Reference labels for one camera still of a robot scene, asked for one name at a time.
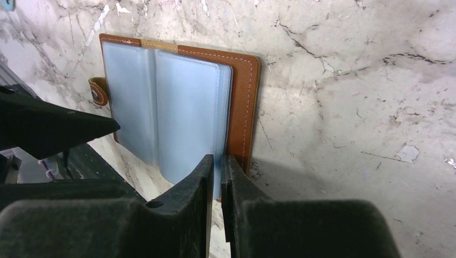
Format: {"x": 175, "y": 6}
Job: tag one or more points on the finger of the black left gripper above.
{"x": 43, "y": 129}

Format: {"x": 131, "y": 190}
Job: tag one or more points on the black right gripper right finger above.
{"x": 257, "y": 225}

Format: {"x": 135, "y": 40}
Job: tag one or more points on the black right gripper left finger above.
{"x": 101, "y": 218}

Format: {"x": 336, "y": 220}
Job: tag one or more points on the blue correction tape blister pack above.
{"x": 8, "y": 5}

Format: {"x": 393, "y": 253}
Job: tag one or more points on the brown leather card holder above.
{"x": 177, "y": 103}

